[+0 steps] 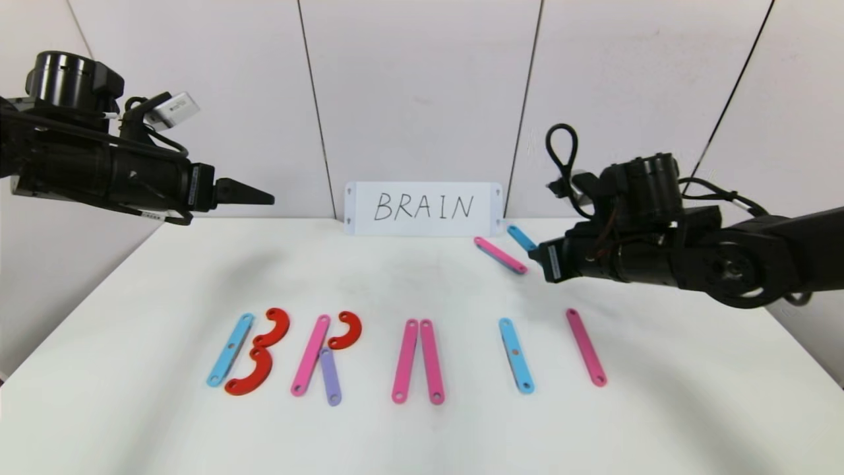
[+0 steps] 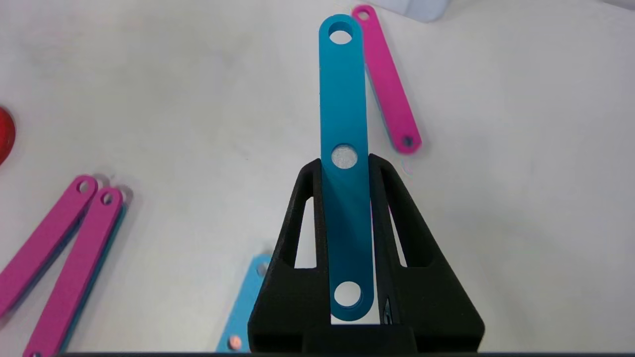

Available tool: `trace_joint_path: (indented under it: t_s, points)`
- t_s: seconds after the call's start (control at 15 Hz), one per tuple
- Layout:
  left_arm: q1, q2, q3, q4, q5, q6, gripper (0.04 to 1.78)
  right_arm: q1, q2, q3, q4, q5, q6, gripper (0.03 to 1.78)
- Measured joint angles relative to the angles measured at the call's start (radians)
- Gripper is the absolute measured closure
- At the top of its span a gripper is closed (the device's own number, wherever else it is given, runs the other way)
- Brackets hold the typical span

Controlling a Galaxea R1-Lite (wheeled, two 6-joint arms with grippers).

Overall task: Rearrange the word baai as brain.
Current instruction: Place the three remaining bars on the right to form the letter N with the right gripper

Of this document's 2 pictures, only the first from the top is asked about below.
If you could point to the black right camera bracket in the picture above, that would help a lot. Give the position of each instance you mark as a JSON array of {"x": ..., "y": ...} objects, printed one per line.
[{"x": 599, "y": 191}]

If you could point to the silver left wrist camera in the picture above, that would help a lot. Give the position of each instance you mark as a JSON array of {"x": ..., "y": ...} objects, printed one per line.
[{"x": 177, "y": 109}]

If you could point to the red curved letter piece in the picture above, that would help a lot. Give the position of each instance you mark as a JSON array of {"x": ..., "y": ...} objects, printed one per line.
[
  {"x": 283, "y": 326},
  {"x": 264, "y": 373},
  {"x": 353, "y": 330}
]

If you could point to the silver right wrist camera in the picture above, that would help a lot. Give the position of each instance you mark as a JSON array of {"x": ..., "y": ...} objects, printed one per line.
[{"x": 580, "y": 181}]

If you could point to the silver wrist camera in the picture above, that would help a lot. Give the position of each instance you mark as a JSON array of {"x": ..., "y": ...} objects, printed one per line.
[
  {"x": 580, "y": 181},
  {"x": 177, "y": 109}
]

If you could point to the white BRAIN sign card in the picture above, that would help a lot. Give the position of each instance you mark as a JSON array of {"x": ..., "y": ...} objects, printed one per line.
[{"x": 422, "y": 227}]

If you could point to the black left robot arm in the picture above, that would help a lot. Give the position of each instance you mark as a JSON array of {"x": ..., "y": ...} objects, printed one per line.
[{"x": 79, "y": 168}]

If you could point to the black camera bracket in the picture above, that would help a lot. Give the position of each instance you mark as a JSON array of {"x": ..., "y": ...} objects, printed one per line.
[
  {"x": 599, "y": 191},
  {"x": 135, "y": 119}
]

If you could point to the black left camera bracket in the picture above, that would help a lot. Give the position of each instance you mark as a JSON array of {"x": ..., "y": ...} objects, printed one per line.
[{"x": 135, "y": 119}]

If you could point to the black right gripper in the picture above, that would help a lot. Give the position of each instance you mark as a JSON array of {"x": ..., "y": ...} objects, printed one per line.
[{"x": 551, "y": 262}]

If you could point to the pink bar with holes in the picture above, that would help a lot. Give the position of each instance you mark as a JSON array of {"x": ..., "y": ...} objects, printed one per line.
[
  {"x": 500, "y": 255},
  {"x": 310, "y": 356},
  {"x": 585, "y": 346},
  {"x": 403, "y": 363},
  {"x": 431, "y": 362}
]

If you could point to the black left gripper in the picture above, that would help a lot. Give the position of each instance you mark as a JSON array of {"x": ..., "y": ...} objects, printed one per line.
[{"x": 200, "y": 187}]

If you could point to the blue bar with holes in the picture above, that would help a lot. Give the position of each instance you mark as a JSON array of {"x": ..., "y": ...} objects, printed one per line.
[
  {"x": 229, "y": 351},
  {"x": 521, "y": 237},
  {"x": 515, "y": 355}
]

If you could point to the purple short bar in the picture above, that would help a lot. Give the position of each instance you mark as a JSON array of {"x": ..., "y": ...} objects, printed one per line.
[{"x": 330, "y": 379}]

